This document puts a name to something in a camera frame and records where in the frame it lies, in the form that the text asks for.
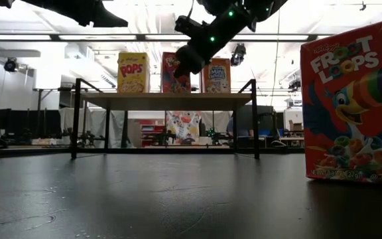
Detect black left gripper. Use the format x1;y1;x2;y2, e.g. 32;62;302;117
21;0;129;29

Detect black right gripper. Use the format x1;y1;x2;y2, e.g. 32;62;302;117
172;44;212;80

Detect red Froot Loops cereal box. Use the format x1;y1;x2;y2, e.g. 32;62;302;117
299;15;382;187
161;51;192;94

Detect orange Mini Wheats cereal box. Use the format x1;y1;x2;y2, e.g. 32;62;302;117
201;58;231;94

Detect yellow Pops cereal box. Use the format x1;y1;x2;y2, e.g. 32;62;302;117
117;52;151;94

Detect long ceiling light strip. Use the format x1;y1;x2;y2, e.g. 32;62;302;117
0;33;331;42

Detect floral print panel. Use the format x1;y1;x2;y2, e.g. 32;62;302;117
165;111;202;145

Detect black ceiling device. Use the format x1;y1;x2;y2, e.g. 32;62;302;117
229;42;247;67

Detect red storage bin rack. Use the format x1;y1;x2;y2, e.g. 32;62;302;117
140;119;166;147

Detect person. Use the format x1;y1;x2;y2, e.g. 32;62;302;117
225;116;255;139

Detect white curtain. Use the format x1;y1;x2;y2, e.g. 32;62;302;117
58;106;129;149

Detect brown cardboard box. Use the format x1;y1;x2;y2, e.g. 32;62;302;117
288;119;304;132

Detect black partition panels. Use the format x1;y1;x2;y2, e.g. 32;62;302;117
0;108;62;139

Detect black ceiling camera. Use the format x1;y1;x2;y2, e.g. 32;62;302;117
3;56;19;73

